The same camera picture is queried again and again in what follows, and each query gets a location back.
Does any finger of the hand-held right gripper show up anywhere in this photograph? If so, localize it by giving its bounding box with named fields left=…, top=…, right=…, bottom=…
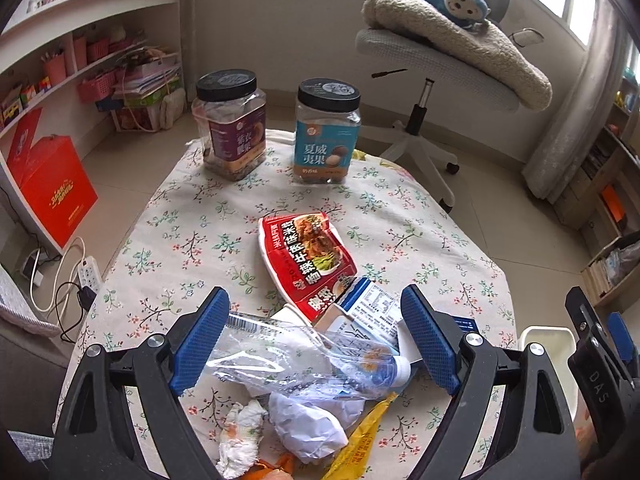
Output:
left=607, top=311, right=640, bottom=391
left=565, top=286, right=630, bottom=463

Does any blue label nut jar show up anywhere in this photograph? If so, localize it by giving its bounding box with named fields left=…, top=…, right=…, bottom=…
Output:
left=294, top=78, right=362, bottom=184

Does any blue monkey plush toy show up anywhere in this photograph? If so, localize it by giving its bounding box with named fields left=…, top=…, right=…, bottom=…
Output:
left=382, top=0, right=493, bottom=33

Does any red food packet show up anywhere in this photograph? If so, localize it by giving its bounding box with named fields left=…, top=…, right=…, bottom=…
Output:
left=257, top=211, right=357, bottom=323

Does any stack of books and papers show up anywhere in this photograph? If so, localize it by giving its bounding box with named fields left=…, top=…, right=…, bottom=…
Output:
left=112, top=57, right=183, bottom=107

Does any pink pen holder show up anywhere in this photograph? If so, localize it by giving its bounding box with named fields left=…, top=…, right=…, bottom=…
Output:
left=42, top=52, right=68, bottom=86

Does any wooden bookshelf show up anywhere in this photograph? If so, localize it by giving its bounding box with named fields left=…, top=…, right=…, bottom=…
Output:
left=555, top=75, right=640, bottom=311

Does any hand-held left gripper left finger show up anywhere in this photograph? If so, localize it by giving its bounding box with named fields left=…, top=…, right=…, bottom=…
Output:
left=50, top=286, right=231, bottom=480

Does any white plastic bin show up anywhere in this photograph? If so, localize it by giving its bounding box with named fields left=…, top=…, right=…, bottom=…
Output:
left=517, top=326, right=596, bottom=441

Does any grey woven cushion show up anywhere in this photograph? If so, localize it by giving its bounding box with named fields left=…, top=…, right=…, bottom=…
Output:
left=0, top=265, right=61, bottom=337

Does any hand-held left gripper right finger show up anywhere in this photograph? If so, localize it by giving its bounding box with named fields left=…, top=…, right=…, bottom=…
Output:
left=401, top=284, right=581, bottom=480

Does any orange peel piece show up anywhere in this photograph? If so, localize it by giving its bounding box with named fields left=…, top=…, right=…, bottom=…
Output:
left=250, top=452, right=296, bottom=480

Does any floral tablecloth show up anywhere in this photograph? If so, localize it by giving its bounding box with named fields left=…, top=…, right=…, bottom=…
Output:
left=52, top=129, right=518, bottom=480

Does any white paper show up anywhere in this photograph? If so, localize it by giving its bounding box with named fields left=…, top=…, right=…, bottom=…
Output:
left=268, top=392, right=349, bottom=465

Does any grey curtain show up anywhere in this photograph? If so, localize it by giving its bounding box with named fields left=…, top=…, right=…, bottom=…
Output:
left=522, top=10, right=636, bottom=206

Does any black cable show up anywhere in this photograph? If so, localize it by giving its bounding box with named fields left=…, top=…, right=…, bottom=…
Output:
left=55, top=282, right=97, bottom=342

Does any white cable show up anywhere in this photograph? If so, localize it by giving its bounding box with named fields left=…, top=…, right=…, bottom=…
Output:
left=30, top=237, right=87, bottom=311

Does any dark blue milk carton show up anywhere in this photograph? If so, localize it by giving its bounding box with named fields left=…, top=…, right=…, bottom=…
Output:
left=336, top=276, right=483, bottom=361

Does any yellow plastic wrapper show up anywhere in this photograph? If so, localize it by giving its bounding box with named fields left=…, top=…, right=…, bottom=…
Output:
left=320, top=392, right=398, bottom=480

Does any purple label nut jar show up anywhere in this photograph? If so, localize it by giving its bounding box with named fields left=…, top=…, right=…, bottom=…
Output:
left=191, top=70, right=267, bottom=181

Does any white power strip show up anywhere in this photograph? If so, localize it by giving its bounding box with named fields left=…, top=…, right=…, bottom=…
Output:
left=78, top=256, right=102, bottom=293

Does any crushed clear plastic bottle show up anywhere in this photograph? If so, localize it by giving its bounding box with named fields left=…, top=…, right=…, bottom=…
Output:
left=206, top=311, right=412, bottom=401

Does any grey office chair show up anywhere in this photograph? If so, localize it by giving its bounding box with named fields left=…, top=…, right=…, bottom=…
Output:
left=355, top=0, right=546, bottom=213

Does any pink storage basket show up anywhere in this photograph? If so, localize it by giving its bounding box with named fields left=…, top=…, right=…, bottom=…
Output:
left=77, top=71, right=118, bottom=103

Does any red gift box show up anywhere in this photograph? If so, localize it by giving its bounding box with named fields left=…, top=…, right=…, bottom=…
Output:
left=7, top=107, right=99, bottom=248

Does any stained tissue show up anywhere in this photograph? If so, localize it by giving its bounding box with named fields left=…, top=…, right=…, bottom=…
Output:
left=216, top=399, right=270, bottom=480

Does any beige fleece blanket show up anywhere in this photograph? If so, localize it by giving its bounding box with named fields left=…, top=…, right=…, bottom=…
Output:
left=361, top=0, right=553, bottom=111

